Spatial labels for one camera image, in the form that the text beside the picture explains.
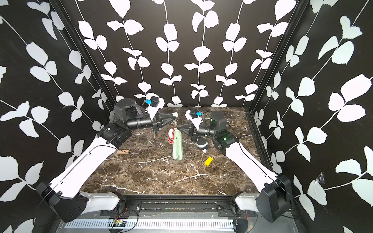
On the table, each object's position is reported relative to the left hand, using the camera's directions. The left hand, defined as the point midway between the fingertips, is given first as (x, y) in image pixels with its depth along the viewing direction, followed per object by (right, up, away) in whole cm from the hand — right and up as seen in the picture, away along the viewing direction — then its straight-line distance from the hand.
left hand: (174, 115), depth 61 cm
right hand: (+1, -5, +6) cm, 8 cm away
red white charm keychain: (-3, -9, +9) cm, 13 cm away
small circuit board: (-29, -53, +10) cm, 61 cm away
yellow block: (+18, -28, +30) cm, 45 cm away
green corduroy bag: (+1, -17, +7) cm, 19 cm away
